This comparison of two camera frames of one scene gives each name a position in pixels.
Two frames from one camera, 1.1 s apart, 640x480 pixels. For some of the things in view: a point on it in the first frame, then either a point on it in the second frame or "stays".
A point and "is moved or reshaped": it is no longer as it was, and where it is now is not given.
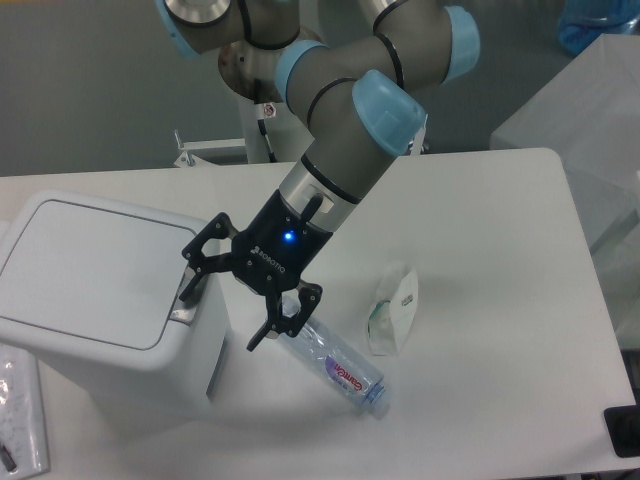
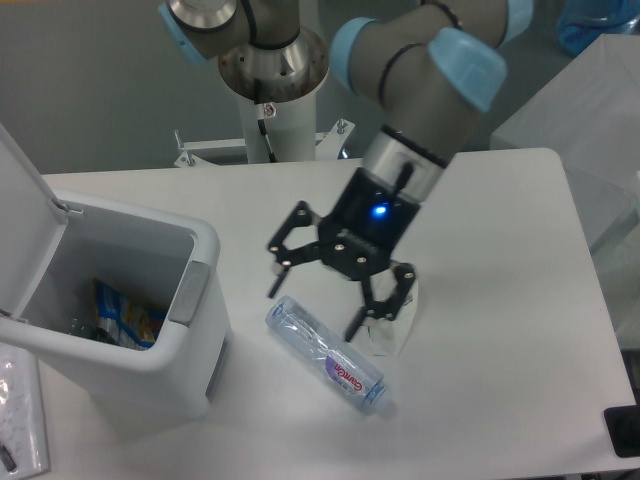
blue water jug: [584, 21] stays
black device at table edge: [623, 427] stays
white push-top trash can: [91, 289] is moved or reshaped
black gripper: [272, 254] -> [358, 240]
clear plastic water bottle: [335, 362] stays
